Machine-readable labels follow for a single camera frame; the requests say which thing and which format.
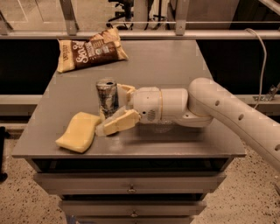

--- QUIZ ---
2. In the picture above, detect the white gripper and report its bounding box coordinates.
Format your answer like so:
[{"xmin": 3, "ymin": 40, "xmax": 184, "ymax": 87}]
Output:
[{"xmin": 95, "ymin": 83, "xmax": 162, "ymax": 137}]

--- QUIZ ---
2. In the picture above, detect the silver redbull can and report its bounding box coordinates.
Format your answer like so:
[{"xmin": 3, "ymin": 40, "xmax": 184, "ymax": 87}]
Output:
[{"xmin": 95, "ymin": 78, "xmax": 119, "ymax": 120}]

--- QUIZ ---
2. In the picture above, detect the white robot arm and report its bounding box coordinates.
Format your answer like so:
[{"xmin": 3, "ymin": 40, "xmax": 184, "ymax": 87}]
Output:
[{"xmin": 95, "ymin": 78, "xmax": 280, "ymax": 171}]

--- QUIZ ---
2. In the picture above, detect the yellow sponge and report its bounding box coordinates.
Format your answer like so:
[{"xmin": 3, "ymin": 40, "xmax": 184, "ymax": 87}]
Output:
[{"xmin": 55, "ymin": 112, "xmax": 101, "ymax": 153}]

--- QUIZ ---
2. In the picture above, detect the brown chip bag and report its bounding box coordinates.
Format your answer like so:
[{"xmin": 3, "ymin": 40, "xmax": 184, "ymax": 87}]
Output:
[{"xmin": 57, "ymin": 28, "xmax": 129, "ymax": 73}]

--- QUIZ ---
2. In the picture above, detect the grey drawer cabinet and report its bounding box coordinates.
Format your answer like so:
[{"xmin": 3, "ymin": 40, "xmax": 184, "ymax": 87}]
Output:
[{"xmin": 13, "ymin": 40, "xmax": 245, "ymax": 224}]

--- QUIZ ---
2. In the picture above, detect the upper drawer knob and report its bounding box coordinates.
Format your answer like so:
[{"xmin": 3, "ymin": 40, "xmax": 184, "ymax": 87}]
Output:
[{"xmin": 127, "ymin": 185, "xmax": 137, "ymax": 194}]

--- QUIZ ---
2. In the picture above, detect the drawer knob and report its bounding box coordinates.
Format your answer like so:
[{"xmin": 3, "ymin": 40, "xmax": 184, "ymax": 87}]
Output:
[
  {"xmin": 130, "ymin": 211, "xmax": 138, "ymax": 218},
  {"xmin": 127, "ymin": 185, "xmax": 137, "ymax": 194}
]

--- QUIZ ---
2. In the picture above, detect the black office chair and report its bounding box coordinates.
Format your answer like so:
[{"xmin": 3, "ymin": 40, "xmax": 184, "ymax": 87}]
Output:
[{"xmin": 106, "ymin": 0, "xmax": 134, "ymax": 31}]

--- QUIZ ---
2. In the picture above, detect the lower drawer knob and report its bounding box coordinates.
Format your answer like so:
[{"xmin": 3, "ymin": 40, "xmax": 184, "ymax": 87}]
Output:
[{"xmin": 130, "ymin": 211, "xmax": 138, "ymax": 218}]

